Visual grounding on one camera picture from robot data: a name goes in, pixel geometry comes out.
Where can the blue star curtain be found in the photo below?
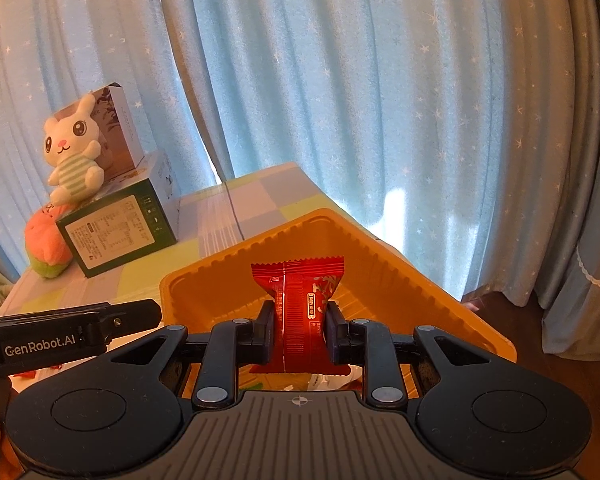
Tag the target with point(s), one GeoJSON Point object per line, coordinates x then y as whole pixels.
{"type": "Point", "coordinates": [355, 85]}
{"type": "Point", "coordinates": [80, 35]}

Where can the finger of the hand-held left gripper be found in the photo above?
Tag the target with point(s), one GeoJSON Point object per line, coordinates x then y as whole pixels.
{"type": "Point", "coordinates": [140, 312]}

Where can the red candy packet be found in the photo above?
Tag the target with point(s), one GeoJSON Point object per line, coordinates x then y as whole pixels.
{"type": "Point", "coordinates": [300, 310]}

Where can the brown white box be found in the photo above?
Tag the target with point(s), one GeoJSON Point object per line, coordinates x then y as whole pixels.
{"type": "Point", "coordinates": [122, 125]}

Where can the pink green plush toy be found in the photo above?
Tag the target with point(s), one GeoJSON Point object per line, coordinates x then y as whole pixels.
{"type": "Point", "coordinates": [45, 240]}

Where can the green printed box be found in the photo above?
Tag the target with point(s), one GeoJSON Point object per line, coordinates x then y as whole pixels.
{"type": "Point", "coordinates": [110, 232]}

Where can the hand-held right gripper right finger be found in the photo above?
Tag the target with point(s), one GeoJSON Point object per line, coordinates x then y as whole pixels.
{"type": "Point", "coordinates": [332, 330]}

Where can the white printed box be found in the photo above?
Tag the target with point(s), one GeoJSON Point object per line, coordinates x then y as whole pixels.
{"type": "Point", "coordinates": [166, 195]}

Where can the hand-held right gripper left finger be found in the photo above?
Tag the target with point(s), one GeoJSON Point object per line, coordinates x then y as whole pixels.
{"type": "Point", "coordinates": [269, 330]}

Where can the checked tablecloth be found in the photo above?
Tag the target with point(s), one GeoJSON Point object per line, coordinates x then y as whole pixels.
{"type": "Point", "coordinates": [260, 195]}

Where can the white rabbit plush toy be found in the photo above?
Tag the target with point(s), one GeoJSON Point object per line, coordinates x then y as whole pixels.
{"type": "Point", "coordinates": [75, 170]}

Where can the grey curtain with lace trim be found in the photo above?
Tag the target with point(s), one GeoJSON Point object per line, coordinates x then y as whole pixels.
{"type": "Point", "coordinates": [580, 210]}

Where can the orange plastic tray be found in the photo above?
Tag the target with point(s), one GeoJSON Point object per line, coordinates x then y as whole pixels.
{"type": "Point", "coordinates": [430, 300]}

